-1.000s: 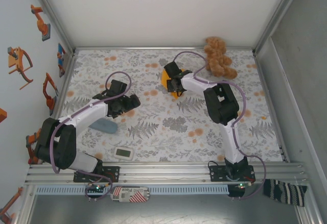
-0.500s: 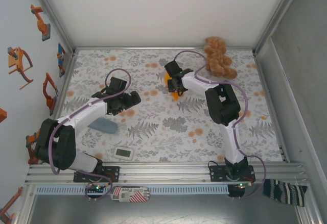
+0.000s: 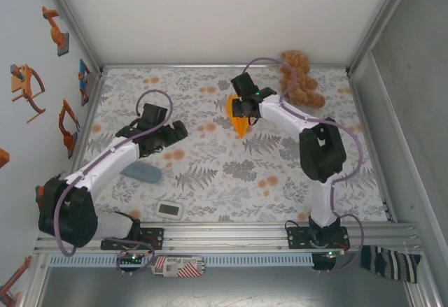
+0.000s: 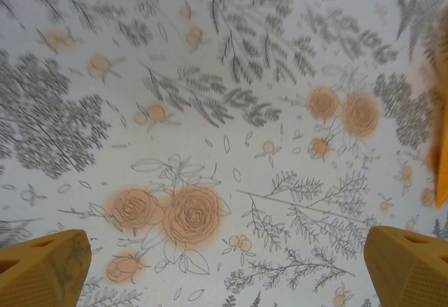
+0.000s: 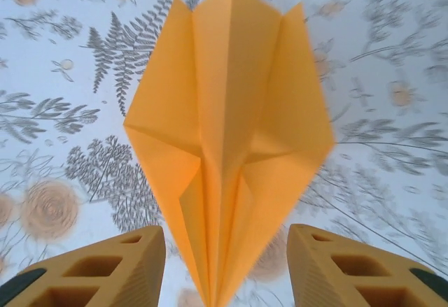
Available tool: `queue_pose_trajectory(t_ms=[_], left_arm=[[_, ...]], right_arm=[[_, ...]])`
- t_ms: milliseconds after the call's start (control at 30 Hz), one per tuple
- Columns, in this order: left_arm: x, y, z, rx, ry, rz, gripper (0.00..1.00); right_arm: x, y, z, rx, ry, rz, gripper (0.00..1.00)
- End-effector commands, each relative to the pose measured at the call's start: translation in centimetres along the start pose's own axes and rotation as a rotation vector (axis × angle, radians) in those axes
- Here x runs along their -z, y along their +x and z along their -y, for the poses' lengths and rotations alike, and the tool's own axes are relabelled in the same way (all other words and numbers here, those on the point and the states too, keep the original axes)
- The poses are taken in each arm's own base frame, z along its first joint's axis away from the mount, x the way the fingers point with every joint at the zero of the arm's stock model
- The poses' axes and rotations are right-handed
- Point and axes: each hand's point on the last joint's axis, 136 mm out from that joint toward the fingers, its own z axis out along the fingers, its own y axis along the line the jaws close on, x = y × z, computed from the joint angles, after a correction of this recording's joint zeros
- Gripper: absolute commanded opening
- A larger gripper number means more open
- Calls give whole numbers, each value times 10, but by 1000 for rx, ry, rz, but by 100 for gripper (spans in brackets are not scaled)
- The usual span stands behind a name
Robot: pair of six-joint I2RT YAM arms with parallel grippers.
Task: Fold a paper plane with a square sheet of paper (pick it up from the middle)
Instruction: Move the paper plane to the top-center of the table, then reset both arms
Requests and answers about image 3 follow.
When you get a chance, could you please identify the blue sponge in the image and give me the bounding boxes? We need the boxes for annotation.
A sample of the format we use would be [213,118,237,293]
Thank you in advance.
[120,161,162,185]

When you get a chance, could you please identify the white slotted cable duct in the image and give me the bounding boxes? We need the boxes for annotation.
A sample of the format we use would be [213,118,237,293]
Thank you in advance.
[48,253,314,266]

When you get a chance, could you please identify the blue orange wall sticker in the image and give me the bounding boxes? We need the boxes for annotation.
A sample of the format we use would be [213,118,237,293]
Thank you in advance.
[77,58,92,107]

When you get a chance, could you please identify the orange claw sticker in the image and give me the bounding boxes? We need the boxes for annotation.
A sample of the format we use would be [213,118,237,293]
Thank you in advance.
[9,64,46,123]

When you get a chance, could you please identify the thin aluminium frame rail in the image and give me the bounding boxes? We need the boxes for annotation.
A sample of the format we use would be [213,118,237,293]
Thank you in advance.
[103,63,349,71]

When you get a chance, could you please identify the black white striped sock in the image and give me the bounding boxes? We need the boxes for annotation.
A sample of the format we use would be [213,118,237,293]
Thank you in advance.
[359,245,423,285]

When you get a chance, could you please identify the black controller board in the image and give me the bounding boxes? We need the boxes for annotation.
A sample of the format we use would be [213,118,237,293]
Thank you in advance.
[312,250,343,272]
[117,250,145,265]

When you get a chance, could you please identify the red white striped label card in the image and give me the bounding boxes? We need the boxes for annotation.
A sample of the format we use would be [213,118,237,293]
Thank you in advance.
[150,255,206,279]

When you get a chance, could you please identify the white digital timer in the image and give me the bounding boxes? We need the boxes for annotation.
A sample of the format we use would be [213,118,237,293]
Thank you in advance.
[155,201,186,221]

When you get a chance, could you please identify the floral patterned table mat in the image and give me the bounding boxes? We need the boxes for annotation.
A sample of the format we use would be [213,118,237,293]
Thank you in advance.
[66,67,393,223]

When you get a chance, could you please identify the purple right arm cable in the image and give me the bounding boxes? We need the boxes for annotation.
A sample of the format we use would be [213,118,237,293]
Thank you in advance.
[240,57,367,275]

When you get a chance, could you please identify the aluminium frame post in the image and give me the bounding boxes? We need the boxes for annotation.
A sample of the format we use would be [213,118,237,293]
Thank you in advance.
[345,0,420,76]
[41,0,106,76]

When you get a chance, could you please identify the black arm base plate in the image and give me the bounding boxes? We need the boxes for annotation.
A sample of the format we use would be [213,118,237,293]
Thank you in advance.
[100,227,165,251]
[286,225,351,250]

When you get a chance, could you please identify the brown teddy bear plush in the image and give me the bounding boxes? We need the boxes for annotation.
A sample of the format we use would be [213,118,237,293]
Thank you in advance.
[279,50,326,108]

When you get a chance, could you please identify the wide aluminium extrusion rail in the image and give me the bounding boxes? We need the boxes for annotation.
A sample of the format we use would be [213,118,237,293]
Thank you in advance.
[33,221,424,252]

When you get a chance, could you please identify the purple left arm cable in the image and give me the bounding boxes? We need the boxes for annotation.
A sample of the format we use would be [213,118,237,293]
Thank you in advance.
[54,89,174,276]

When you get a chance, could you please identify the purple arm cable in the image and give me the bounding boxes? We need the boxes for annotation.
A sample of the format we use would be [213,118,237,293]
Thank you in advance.
[240,57,367,275]
[54,89,174,276]

